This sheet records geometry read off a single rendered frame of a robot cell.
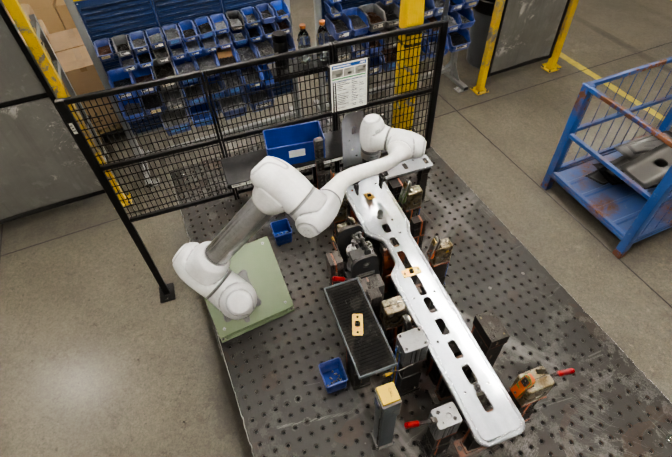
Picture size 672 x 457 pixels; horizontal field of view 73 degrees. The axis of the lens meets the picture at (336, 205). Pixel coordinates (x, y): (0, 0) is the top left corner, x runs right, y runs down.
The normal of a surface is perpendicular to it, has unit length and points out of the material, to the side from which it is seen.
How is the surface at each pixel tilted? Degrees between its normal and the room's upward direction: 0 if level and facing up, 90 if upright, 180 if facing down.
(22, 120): 90
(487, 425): 0
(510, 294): 0
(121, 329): 0
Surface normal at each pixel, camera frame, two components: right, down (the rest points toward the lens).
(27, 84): 0.43, 0.66
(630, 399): -0.04, -0.68
